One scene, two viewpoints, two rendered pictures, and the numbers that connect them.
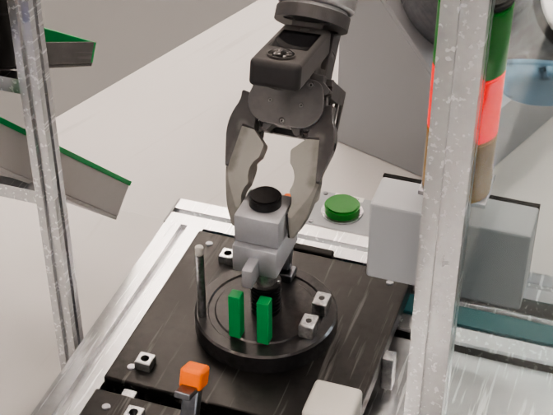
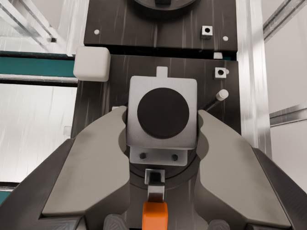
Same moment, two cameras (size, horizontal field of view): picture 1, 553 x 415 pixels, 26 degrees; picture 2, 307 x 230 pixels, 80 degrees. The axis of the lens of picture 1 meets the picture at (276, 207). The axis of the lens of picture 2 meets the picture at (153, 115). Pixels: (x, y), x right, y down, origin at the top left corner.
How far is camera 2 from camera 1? 105 cm
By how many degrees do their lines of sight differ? 64
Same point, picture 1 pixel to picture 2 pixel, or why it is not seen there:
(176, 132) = not seen: outside the picture
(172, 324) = (218, 116)
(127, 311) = (254, 133)
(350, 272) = not seen: hidden behind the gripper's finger
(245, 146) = (241, 177)
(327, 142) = (18, 210)
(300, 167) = (104, 153)
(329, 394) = (92, 63)
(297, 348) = (123, 98)
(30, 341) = (295, 148)
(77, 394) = (246, 52)
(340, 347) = not seen: hidden behind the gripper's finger
